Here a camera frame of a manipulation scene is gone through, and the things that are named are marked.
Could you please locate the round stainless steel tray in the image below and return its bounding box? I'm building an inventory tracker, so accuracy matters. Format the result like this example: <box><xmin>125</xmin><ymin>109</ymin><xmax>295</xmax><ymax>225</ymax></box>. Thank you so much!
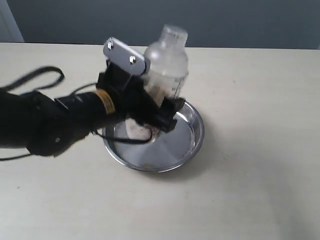
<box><xmin>103</xmin><ymin>101</ymin><xmax>205</xmax><ymax>173</ymax></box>

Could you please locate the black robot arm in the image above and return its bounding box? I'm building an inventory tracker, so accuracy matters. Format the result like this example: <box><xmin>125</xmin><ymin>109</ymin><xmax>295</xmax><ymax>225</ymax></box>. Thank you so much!
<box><xmin>0</xmin><ymin>62</ymin><xmax>185</xmax><ymax>157</ymax></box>

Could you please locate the black cable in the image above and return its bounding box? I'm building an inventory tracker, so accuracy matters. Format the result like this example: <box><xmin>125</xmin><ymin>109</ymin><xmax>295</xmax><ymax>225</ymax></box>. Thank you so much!
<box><xmin>0</xmin><ymin>65</ymin><xmax>154</xmax><ymax>161</ymax></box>

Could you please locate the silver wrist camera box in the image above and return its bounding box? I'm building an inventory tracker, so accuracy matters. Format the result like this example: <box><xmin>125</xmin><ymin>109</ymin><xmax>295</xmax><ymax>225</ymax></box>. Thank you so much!
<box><xmin>103</xmin><ymin>37</ymin><xmax>151</xmax><ymax>76</ymax></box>

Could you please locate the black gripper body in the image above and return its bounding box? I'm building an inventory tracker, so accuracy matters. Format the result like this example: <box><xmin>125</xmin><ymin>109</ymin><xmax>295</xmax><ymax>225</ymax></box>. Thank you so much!
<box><xmin>96</xmin><ymin>62</ymin><xmax>177</xmax><ymax>133</ymax></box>

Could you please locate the clear plastic shaker bottle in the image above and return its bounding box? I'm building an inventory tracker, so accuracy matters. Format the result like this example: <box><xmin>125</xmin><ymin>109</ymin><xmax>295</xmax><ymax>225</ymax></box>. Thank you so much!
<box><xmin>124</xmin><ymin>24</ymin><xmax>189</xmax><ymax>141</ymax></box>

